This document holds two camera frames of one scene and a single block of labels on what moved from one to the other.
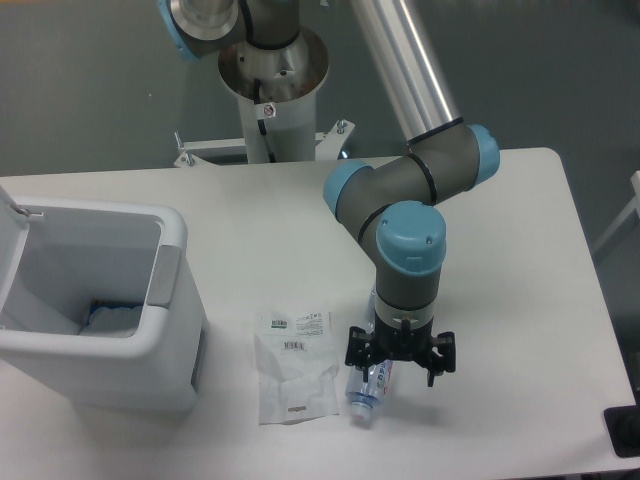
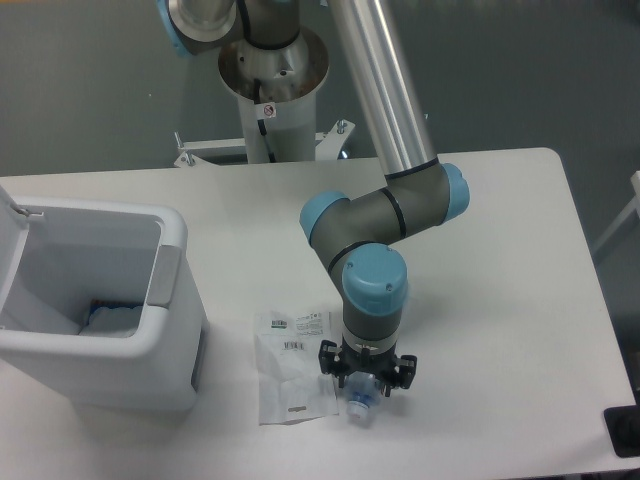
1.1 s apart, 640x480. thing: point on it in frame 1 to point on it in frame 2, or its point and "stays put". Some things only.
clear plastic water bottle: [363, 396] stays put
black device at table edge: [623, 427] stays put
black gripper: [402, 344] to [381, 363]
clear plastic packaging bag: [296, 366] stays put
